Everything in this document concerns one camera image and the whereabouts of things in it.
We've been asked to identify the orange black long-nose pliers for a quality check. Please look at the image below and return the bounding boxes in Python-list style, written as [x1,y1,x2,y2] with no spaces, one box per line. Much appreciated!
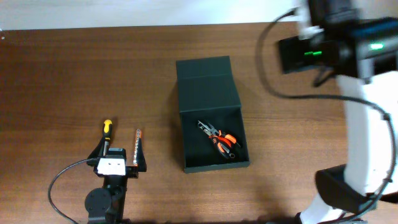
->
[198,120,242,159]

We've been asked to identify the left black cable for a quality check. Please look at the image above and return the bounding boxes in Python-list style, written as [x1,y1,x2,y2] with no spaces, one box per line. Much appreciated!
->
[47,157,98,224]

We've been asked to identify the yellow black screwdriver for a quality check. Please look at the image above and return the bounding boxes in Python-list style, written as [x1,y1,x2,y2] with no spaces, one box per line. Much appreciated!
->
[103,119,113,156]

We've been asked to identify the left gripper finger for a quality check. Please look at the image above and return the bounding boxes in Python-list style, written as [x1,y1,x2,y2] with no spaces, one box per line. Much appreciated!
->
[136,138,147,172]
[87,137,105,159]

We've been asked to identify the red diagonal cutting pliers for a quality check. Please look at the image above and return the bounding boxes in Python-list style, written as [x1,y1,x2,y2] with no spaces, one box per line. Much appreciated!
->
[209,134,237,150]

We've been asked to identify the silver ring wrench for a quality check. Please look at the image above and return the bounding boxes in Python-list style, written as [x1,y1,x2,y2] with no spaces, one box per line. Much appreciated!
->
[197,121,236,159]

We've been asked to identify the orange socket rail strip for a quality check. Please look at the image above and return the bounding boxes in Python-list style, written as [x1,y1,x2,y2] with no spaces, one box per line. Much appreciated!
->
[133,129,142,167]

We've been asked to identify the black cable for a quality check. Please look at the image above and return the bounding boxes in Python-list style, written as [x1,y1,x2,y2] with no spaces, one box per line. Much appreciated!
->
[47,157,98,224]
[254,8,397,223]

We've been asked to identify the dark green open box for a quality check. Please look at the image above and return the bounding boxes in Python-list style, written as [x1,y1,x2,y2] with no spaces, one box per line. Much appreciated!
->
[176,56,250,173]

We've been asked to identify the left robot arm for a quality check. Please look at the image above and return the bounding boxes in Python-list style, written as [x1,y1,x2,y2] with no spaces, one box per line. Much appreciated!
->
[85,137,147,224]

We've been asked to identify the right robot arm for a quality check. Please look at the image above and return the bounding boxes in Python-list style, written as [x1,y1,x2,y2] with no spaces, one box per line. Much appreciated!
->
[278,1,397,223]

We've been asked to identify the right black cable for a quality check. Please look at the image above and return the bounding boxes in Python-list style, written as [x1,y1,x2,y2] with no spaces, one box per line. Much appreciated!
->
[254,8,397,223]

